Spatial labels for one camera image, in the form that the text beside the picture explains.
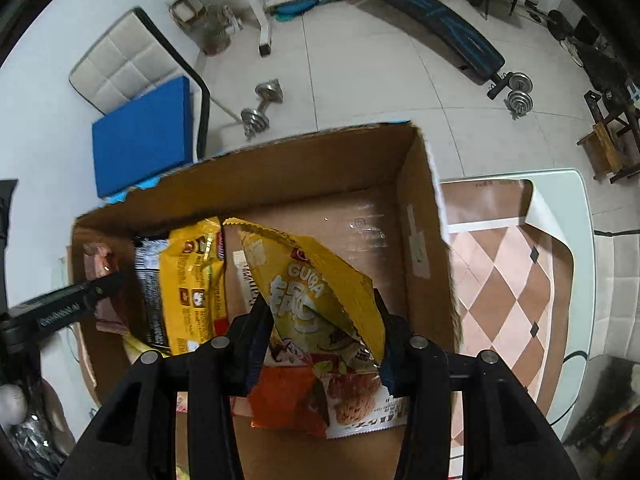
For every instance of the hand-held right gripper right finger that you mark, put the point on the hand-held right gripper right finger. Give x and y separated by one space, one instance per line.
392 380

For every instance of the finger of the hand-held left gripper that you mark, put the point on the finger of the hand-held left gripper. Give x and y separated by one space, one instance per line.
107 285

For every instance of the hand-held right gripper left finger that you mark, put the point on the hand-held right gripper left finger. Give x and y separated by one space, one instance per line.
256 360

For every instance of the pink snack packet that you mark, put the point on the pink snack packet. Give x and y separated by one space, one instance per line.
102 260

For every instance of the orange noodle bag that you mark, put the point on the orange noodle bag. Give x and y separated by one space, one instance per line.
280 400

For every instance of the white printed snack packet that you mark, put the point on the white printed snack packet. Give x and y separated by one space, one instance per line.
242 280

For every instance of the yellow and black noodle bag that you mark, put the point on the yellow and black noodle bag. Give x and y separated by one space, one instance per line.
192 290

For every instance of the yellow crisp bag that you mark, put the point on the yellow crisp bag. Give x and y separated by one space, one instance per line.
310 280

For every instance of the brown cardboard box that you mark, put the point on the brown cardboard box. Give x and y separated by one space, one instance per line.
365 240

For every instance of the checkered tablecloth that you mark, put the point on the checkered tablecloth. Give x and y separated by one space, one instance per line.
500 280

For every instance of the blue cushion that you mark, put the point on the blue cushion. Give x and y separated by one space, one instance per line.
142 135

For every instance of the white padded chair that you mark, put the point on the white padded chair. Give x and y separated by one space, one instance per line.
625 285
120 55

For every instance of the chrome dumbbell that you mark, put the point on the chrome dumbbell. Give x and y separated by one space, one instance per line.
520 92
262 107

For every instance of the clear plastic water jug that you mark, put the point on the clear plastic water jug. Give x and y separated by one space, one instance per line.
217 32

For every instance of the small brown carton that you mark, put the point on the small brown carton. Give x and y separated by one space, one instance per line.
187 10

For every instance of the small wooden stool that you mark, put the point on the small wooden stool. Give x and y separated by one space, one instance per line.
602 145

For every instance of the white barbell rack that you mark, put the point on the white barbell rack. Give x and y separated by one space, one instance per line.
252 5

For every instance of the black sit-up bench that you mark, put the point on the black sit-up bench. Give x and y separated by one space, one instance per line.
440 15

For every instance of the black fitness machine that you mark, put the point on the black fitness machine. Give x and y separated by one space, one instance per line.
605 67

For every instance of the black dumbbell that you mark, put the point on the black dumbbell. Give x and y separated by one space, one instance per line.
559 22

